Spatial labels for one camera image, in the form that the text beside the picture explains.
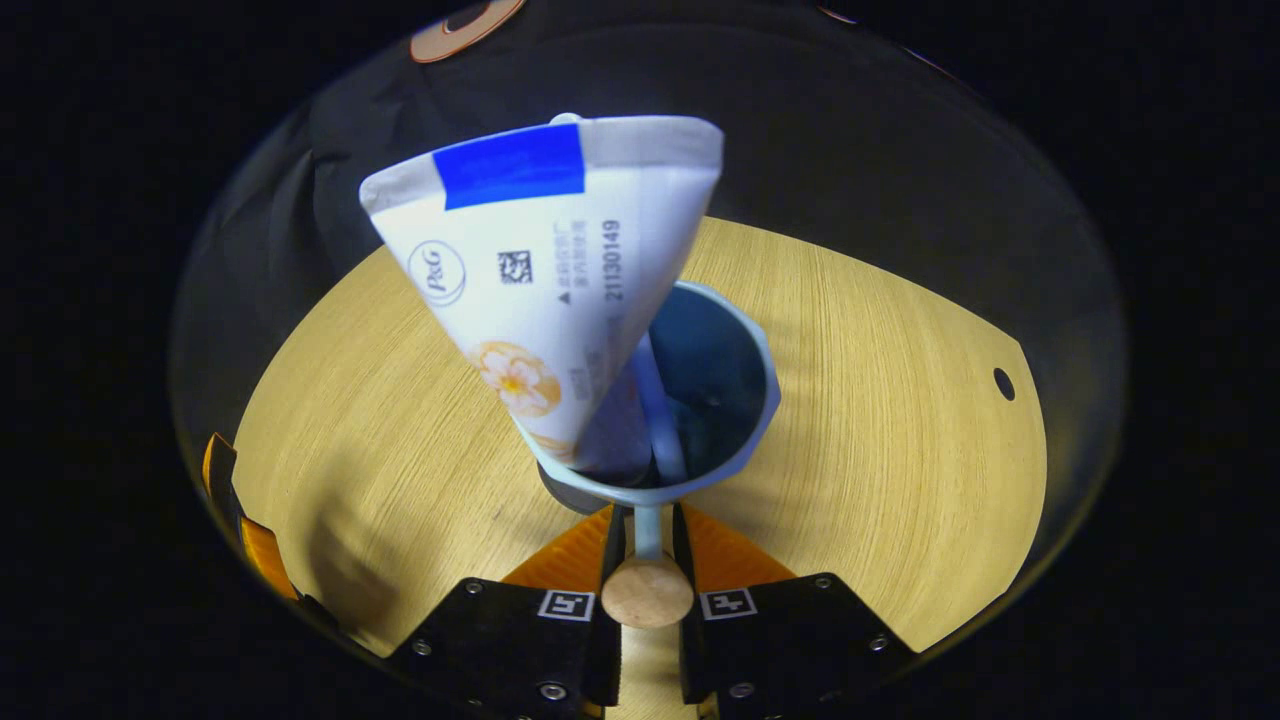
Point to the white toothbrush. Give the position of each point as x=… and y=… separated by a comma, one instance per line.
x=662, y=420

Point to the black backdrop cloth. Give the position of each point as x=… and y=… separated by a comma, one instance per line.
x=850, y=130

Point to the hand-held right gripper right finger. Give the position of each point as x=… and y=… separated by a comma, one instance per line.
x=685, y=560

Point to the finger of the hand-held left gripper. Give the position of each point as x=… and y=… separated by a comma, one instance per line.
x=255, y=550

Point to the dark brown round coaster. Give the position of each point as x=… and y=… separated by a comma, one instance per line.
x=565, y=492

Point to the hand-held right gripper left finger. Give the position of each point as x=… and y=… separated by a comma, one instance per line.
x=612, y=570

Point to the white toothpaste tube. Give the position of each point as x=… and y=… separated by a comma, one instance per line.
x=540, y=290

